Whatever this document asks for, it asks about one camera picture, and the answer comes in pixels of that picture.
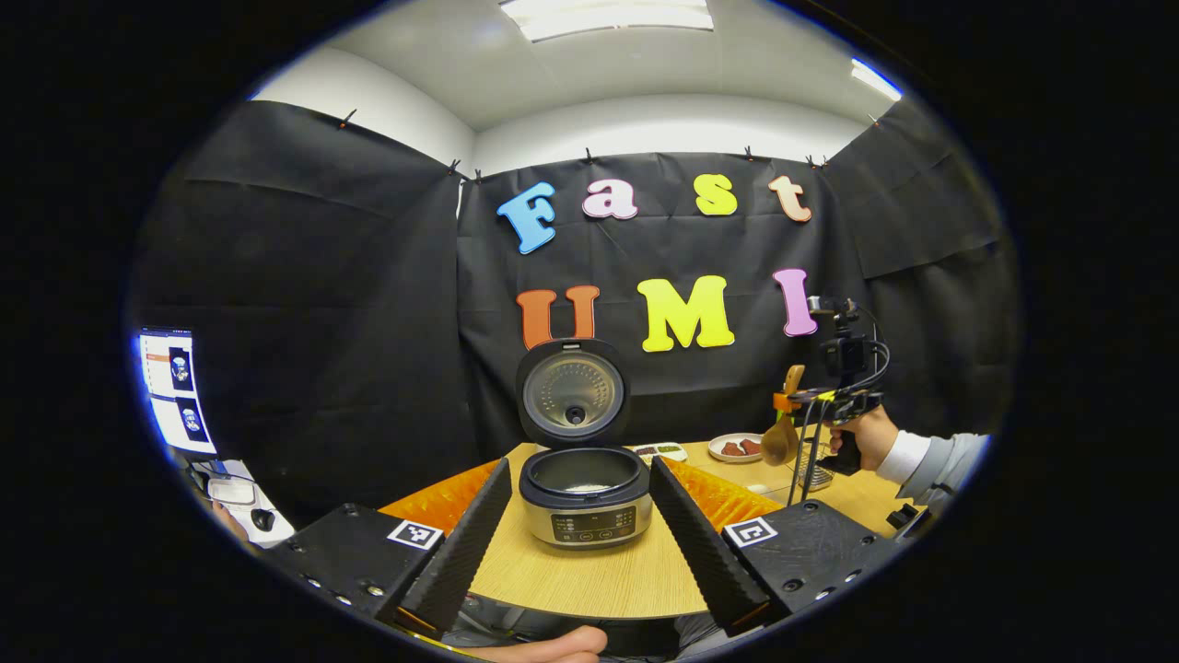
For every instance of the black table clamp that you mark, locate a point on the black table clamp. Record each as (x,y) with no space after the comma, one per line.
(904,516)

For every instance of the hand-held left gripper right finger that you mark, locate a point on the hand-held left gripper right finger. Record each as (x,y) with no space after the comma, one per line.
(700,543)

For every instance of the white round plate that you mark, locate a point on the white round plate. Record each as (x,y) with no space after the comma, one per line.
(728,458)

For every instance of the black backdrop cloth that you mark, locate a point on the black backdrop cloth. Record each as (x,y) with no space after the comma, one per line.
(304,322)

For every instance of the white divided bean dish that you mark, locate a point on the white divided bean dish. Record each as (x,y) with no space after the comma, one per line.
(663,451)

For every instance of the computer monitor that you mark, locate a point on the computer monitor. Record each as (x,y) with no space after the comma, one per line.
(178,391)

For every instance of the black computer mouse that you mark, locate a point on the black computer mouse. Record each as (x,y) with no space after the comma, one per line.
(263,518)

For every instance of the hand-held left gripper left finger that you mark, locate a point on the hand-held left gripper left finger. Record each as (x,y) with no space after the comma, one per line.
(465,543)

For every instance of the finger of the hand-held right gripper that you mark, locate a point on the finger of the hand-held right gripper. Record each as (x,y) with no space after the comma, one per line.
(794,401)

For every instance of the dark grey rice cooker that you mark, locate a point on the dark grey rice cooker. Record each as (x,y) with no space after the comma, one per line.
(585,527)

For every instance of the wooden spoon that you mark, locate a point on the wooden spoon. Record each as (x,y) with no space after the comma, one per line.
(781,442)

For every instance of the white side desk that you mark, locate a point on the white side desk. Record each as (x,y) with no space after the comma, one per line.
(241,505)

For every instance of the large ceiling light panel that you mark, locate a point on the large ceiling light panel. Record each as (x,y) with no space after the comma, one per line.
(608,17)

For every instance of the small ceiling light panel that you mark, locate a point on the small ceiling light panel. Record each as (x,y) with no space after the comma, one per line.
(877,79)

